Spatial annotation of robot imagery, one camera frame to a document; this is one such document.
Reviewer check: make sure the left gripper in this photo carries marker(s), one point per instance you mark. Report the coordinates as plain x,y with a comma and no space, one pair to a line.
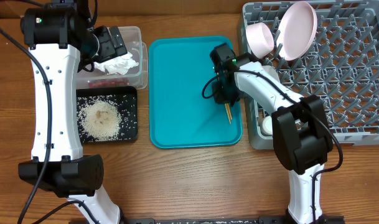
109,50

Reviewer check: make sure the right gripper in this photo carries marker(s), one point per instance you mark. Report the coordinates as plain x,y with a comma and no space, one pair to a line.
219,98

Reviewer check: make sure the wooden chopstick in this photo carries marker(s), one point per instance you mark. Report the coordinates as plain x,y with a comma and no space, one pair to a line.
227,114
229,111

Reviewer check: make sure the white napkin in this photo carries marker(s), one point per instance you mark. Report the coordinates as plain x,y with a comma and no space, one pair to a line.
120,65

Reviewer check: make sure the red snack wrapper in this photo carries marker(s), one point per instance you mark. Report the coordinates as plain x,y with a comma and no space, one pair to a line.
104,83

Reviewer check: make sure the grey bowl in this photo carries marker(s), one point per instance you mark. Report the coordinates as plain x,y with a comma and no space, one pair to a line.
271,71

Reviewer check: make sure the small white cup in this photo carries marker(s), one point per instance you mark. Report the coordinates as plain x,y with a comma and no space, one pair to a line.
267,126

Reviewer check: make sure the white bowl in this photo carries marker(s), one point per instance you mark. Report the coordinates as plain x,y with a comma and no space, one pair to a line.
260,39

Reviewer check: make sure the white rice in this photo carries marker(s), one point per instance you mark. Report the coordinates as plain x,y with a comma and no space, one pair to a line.
100,119

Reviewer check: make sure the large white plate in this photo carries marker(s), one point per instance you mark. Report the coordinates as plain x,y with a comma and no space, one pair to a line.
297,30

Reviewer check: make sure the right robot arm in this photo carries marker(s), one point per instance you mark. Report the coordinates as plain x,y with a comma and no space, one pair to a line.
301,137

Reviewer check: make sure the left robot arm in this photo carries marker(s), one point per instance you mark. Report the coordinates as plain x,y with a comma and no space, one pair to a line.
61,39

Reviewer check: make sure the clear plastic bin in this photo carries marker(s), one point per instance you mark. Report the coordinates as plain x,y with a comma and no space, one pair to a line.
137,76

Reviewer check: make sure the teal serving tray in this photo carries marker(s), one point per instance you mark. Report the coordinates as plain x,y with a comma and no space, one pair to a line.
180,113

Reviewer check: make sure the black tray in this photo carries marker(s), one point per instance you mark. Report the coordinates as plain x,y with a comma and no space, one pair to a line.
127,105

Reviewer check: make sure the grey dish rack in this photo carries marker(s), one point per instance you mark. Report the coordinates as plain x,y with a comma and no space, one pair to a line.
341,67

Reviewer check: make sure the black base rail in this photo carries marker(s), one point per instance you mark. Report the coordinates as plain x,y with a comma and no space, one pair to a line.
260,220

